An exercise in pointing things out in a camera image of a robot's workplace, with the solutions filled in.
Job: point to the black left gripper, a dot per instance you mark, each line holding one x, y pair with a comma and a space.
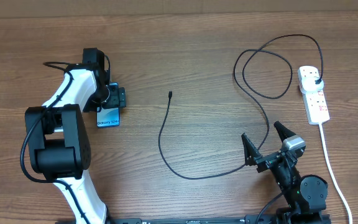
118, 99

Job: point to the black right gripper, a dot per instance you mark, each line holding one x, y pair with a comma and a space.
251, 155

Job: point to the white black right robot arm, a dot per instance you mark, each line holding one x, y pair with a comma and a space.
302, 198

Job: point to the Samsung Galaxy smartphone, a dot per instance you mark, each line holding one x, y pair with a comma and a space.
107, 117

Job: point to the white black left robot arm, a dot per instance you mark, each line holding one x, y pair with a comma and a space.
56, 149

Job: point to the white power strip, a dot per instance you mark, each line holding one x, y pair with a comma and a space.
315, 103

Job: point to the white charger plug adapter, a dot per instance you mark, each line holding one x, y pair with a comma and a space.
310, 85

